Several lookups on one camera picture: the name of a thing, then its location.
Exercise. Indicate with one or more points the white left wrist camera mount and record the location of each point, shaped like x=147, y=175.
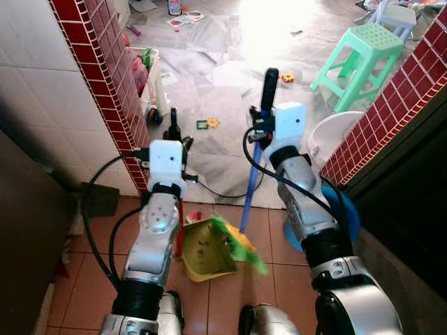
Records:
x=166, y=164

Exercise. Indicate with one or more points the crumpled paper scrap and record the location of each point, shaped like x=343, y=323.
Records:
x=193, y=218

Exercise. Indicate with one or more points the silver robot leg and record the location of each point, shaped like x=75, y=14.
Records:
x=269, y=321
x=170, y=314

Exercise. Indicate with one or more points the silver right robot leg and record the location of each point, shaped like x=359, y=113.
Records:
x=269, y=321

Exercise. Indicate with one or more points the green plastic stool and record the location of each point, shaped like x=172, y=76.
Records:
x=370, y=42

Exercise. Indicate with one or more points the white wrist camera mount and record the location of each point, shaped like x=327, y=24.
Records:
x=290, y=125
x=166, y=164

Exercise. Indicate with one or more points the red and yellow toy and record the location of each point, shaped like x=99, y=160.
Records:
x=287, y=77

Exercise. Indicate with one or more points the white bin with pink items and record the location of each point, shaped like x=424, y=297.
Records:
x=143, y=73

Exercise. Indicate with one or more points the purple pen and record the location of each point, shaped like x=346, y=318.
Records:
x=133, y=30

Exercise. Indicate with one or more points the pale grey plastic stool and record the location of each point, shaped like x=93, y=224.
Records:
x=399, y=15

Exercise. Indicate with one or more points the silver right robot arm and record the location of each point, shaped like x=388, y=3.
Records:
x=302, y=188

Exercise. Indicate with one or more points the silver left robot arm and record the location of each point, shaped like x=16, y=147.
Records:
x=157, y=223

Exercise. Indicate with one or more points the silver left robot leg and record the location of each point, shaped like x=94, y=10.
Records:
x=170, y=314

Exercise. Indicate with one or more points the blue plastic basin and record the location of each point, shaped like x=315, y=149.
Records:
x=349, y=209

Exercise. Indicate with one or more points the dark brown cabinet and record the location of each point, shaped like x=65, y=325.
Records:
x=31, y=237

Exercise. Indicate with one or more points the red tiled counter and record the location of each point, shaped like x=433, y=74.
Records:
x=391, y=105

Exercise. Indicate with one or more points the white plastic bucket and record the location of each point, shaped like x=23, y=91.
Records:
x=332, y=136

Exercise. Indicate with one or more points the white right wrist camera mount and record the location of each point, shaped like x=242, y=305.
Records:
x=290, y=125

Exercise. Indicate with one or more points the green and yellow toy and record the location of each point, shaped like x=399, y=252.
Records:
x=211, y=123

